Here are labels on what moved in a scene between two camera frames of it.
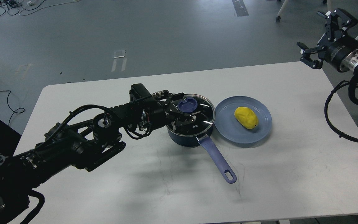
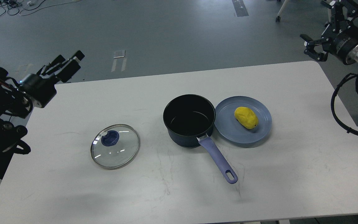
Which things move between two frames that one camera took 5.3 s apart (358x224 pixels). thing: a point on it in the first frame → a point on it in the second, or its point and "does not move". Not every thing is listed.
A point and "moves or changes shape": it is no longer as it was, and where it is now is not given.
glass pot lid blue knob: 187,104 moves or changes shape
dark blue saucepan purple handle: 186,133 does not move
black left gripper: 159,108 → 41,91
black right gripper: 344,53 → 348,43
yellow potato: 246,117 does not move
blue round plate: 227,124 does not move
